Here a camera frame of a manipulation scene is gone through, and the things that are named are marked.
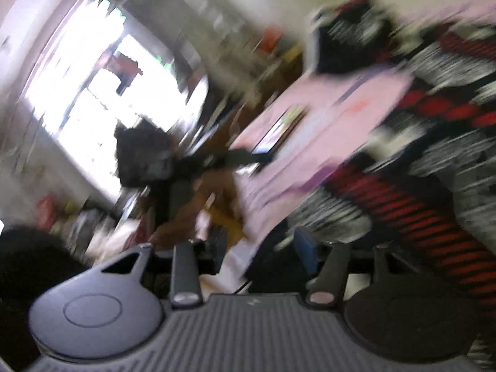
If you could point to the black red reindeer sweater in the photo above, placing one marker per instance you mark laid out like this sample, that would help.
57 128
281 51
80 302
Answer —
435 195

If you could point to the smartphone on bed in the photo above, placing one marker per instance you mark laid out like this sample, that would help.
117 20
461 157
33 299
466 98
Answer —
275 137

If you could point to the person's left hand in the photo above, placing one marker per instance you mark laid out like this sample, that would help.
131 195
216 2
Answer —
215 192

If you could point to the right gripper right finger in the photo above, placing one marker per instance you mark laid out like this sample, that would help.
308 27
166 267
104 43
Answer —
326 263

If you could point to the pink floral bed sheet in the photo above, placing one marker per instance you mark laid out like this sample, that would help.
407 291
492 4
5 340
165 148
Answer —
317 135

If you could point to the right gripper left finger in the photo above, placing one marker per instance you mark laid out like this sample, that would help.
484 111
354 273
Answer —
194 258

